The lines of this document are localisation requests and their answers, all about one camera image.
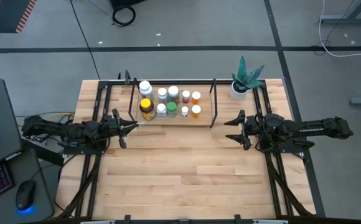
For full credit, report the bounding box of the green cap medicine bottle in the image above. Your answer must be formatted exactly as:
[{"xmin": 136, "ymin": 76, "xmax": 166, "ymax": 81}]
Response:
[{"xmin": 166, "ymin": 101, "xmax": 178, "ymax": 119}]

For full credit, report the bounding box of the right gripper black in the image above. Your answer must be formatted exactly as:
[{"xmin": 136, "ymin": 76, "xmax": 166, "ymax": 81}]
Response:
[{"xmin": 223, "ymin": 109, "xmax": 264, "ymax": 151}]

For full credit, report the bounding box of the white floor cable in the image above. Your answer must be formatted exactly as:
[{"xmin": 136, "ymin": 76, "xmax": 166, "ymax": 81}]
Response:
[{"xmin": 318, "ymin": 0, "xmax": 361, "ymax": 58}]

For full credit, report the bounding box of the brown bottle yellow cap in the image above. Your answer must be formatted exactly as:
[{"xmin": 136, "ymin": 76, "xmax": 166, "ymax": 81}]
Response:
[{"xmin": 139, "ymin": 98, "xmax": 157, "ymax": 121}]

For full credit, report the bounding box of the black cable bundle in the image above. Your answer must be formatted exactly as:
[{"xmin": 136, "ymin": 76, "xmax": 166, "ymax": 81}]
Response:
[
  {"xmin": 266, "ymin": 152, "xmax": 312, "ymax": 217},
  {"xmin": 57, "ymin": 154, "xmax": 102, "ymax": 218}
]

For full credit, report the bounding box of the clear bottle white cap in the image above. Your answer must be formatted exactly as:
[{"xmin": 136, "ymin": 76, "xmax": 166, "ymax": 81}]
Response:
[
  {"xmin": 157, "ymin": 87, "xmax": 169, "ymax": 105},
  {"xmin": 156, "ymin": 103, "xmax": 168, "ymax": 118}
]

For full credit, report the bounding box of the yellow cable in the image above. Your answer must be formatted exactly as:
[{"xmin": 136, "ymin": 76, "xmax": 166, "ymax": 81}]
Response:
[{"xmin": 45, "ymin": 112, "xmax": 75, "ymax": 121}]

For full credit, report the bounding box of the black mat orange striped edge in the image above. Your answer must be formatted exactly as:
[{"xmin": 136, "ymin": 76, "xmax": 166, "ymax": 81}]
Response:
[{"xmin": 0, "ymin": 0, "xmax": 37, "ymax": 34}]

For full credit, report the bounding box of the black aluminium table frame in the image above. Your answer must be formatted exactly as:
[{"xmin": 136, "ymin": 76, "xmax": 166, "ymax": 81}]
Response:
[{"xmin": 55, "ymin": 79, "xmax": 317, "ymax": 224}]

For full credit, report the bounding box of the artificial plant in white pot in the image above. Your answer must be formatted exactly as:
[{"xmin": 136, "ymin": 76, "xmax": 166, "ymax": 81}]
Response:
[{"xmin": 228, "ymin": 55, "xmax": 266, "ymax": 101}]

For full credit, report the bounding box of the coiled black cable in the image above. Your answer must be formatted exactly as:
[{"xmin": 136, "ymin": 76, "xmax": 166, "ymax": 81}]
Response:
[{"xmin": 111, "ymin": 4, "xmax": 137, "ymax": 27}]

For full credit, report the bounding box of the black computer mouse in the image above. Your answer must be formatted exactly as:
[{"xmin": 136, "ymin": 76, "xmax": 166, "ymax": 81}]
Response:
[{"xmin": 14, "ymin": 179, "xmax": 37, "ymax": 212}]

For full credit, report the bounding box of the green label bottle white cap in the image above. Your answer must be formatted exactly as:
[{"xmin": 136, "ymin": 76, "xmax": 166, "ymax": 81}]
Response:
[{"xmin": 167, "ymin": 85, "xmax": 181, "ymax": 105}]

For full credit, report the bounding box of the large white bottle white cap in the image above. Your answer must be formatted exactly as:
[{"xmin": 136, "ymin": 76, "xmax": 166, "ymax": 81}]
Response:
[{"xmin": 138, "ymin": 80, "xmax": 154, "ymax": 102}]

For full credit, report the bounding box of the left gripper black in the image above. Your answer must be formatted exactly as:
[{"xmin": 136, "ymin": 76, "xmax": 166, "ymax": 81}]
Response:
[{"xmin": 101, "ymin": 108, "xmax": 139, "ymax": 149}]

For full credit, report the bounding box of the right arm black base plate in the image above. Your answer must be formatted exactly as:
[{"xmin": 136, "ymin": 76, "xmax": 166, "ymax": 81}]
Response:
[{"xmin": 257, "ymin": 129, "xmax": 315, "ymax": 154}]

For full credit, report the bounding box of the thin black floor cable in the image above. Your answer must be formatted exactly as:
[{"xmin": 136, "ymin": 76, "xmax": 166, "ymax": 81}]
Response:
[{"xmin": 311, "ymin": 0, "xmax": 355, "ymax": 57}]

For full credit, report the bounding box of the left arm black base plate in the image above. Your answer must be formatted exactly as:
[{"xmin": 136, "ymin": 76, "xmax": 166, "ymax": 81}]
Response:
[{"xmin": 62, "ymin": 143, "xmax": 106, "ymax": 156}]

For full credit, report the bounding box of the black box on floor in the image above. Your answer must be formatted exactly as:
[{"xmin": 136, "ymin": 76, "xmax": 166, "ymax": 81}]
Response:
[{"xmin": 109, "ymin": 0, "xmax": 147, "ymax": 9}]

